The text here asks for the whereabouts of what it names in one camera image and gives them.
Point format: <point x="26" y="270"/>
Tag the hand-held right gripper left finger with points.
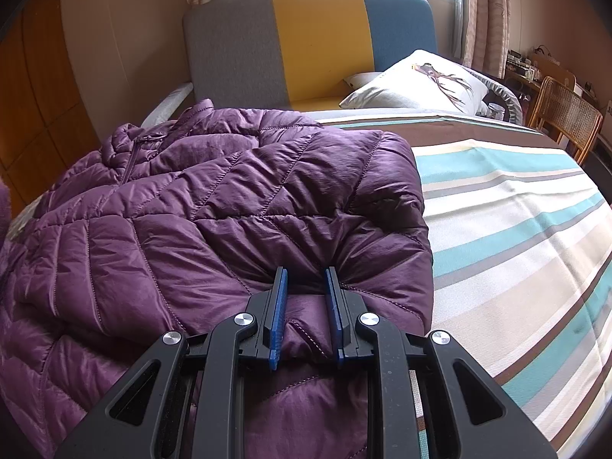
<point x="277" y="318"/>

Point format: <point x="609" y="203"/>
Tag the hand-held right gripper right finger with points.
<point x="334" y="318"/>

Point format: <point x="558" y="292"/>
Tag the purple quilted down jacket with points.
<point x="191" y="229"/>

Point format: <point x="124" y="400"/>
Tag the striped bed sheet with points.
<point x="502" y="229"/>

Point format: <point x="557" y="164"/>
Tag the plain pale satin pillow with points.
<point x="361" y="79"/>

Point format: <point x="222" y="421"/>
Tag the white deer print pillow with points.
<point x="416" y="86"/>

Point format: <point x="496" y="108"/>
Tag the glass jar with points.
<point x="493" y="109"/>

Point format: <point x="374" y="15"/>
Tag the grey yellow blue sofa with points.
<point x="315" y="43"/>

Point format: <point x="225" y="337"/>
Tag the grey ruffled bassinet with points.
<point x="509" y="100"/>

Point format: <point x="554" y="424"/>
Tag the dark low cabinet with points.
<point x="600" y="162"/>

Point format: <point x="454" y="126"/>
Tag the rattan chair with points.
<point x="569" y="110"/>

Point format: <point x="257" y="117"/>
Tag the cluttered wooden desk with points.
<point x="550" y="69"/>

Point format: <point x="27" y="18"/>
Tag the wooden wardrobe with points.
<point x="38" y="86"/>

